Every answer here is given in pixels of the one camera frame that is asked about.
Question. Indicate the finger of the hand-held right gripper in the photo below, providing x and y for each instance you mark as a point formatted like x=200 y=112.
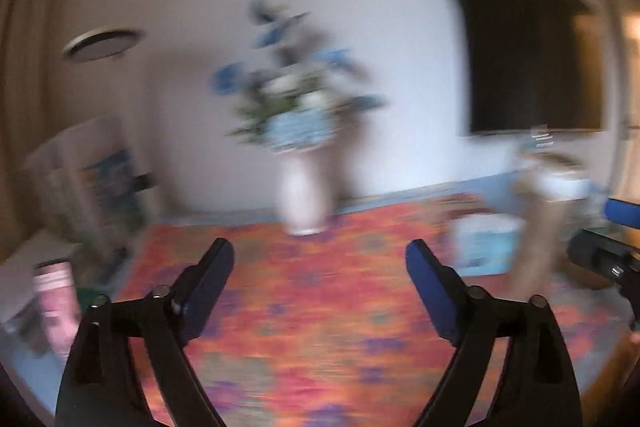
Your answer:
x=595 y=254
x=622 y=213

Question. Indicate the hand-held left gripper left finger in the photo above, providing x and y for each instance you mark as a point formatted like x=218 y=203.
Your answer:
x=210 y=287

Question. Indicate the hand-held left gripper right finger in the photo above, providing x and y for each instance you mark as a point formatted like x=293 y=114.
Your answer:
x=430 y=287

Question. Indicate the gold cylinder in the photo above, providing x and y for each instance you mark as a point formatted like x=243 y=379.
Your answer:
x=535 y=237

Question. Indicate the blue tissue pack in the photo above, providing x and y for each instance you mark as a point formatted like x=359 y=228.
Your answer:
x=482 y=242

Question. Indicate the floral tablecloth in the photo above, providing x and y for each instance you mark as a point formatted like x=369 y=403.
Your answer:
x=310 y=332

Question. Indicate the white ribbed vase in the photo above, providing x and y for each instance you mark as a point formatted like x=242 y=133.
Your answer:
x=302 y=197

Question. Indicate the pink cylindrical container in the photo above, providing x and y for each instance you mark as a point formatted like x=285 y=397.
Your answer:
x=57 y=307

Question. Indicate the blue artificial flowers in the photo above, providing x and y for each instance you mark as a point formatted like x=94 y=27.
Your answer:
x=295 y=127

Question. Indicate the beige curtain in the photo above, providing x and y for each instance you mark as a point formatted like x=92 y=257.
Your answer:
x=25 y=82

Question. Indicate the black wall screen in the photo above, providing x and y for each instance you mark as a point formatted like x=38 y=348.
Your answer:
x=525 y=47

